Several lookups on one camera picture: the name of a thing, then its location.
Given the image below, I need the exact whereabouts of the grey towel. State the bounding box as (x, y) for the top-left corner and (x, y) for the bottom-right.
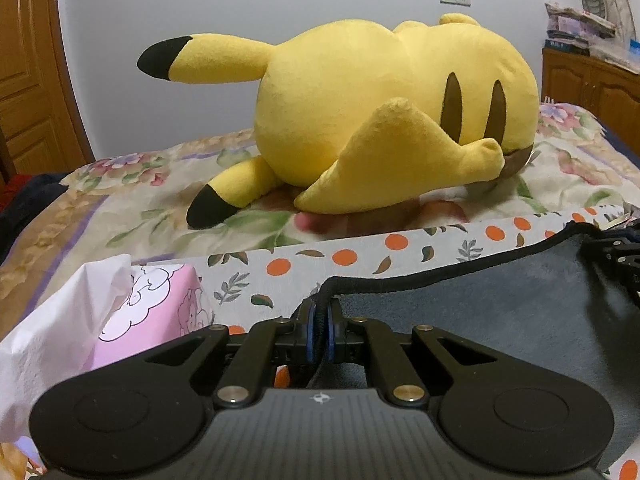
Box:
(318, 220), (640, 474)

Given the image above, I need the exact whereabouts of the yellow plush toy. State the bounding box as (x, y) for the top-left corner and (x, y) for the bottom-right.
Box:
(136, 11), (541, 228)

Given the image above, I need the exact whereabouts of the floral blanket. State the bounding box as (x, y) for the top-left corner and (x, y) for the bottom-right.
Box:
(0, 100), (640, 342)

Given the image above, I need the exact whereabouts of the dark cloth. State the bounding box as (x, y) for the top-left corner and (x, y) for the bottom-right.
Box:
(0, 172), (72, 263)

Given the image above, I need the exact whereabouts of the stack of books and papers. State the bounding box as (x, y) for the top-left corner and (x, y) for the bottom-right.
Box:
(544, 0), (640, 69)

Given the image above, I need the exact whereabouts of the pink tissue box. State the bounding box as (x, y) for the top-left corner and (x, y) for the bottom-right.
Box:
(92, 264), (215, 372)

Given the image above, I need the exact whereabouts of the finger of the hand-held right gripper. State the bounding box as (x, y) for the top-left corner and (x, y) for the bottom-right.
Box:
(582, 225), (640, 309)

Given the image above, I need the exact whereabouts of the red cloth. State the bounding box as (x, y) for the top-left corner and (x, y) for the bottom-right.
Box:
(0, 172), (32, 203)

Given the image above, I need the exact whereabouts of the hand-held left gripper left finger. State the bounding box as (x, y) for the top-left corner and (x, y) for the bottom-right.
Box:
(144, 300), (319, 407)

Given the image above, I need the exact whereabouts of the wooden cabinet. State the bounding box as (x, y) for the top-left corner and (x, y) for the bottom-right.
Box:
(541, 46), (640, 128)

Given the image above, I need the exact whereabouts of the white tissue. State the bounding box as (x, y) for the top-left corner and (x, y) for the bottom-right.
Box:
(0, 253), (134, 442)

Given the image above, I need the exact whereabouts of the wooden door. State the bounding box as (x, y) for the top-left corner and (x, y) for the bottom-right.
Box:
(0, 0), (97, 182)

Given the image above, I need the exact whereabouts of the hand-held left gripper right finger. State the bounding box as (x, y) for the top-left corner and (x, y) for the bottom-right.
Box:
(322, 299), (498, 407)

